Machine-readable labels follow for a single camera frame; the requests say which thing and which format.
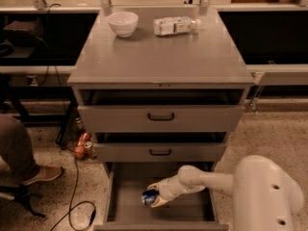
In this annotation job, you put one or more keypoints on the dark box on shelf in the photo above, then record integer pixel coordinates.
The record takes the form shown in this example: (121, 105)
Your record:
(23, 33)

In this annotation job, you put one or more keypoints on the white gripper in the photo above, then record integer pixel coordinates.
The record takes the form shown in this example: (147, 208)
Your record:
(166, 190)

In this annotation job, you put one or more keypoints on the grey middle drawer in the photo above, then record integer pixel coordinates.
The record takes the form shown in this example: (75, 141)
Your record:
(185, 147)

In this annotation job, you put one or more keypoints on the black office chair base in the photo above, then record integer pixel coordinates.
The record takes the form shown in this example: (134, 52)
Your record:
(20, 195)

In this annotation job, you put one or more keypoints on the tan shoe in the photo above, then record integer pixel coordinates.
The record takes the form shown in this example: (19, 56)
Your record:
(45, 174)

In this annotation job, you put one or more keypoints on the black drawer handle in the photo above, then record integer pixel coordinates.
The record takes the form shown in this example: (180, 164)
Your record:
(160, 152)
(168, 117)

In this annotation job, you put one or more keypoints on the grey top drawer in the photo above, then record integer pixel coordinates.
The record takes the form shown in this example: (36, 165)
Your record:
(195, 111)

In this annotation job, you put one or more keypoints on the grey drawer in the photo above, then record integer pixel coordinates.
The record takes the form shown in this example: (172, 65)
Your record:
(195, 111)
(124, 210)
(185, 147)

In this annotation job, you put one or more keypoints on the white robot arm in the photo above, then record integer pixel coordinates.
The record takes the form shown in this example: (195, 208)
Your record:
(264, 195)

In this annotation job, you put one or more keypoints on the white ceramic bowl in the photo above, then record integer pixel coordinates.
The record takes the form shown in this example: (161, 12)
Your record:
(123, 24)

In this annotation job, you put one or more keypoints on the blue pepsi can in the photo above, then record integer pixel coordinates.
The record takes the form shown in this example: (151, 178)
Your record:
(149, 197)

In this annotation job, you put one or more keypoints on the orange can on floor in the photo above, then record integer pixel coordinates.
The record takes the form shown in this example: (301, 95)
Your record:
(89, 148)

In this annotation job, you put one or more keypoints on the clear plastic water bottle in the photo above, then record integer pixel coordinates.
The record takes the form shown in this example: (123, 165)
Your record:
(175, 25)

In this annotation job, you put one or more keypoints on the black middle drawer handle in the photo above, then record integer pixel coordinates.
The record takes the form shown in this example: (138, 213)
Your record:
(160, 152)

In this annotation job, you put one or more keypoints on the grey bottom drawer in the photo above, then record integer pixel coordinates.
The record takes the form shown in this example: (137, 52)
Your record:
(124, 210)

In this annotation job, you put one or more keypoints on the person's leg brown trousers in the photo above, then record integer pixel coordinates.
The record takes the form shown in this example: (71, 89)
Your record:
(16, 150)

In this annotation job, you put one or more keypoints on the grey drawer cabinet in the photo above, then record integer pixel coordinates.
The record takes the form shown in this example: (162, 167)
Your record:
(203, 60)

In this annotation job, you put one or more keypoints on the red can on floor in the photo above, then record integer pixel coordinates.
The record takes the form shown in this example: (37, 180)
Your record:
(83, 138)

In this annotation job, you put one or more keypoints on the black top drawer handle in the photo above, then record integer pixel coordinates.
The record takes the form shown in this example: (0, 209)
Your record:
(168, 117)

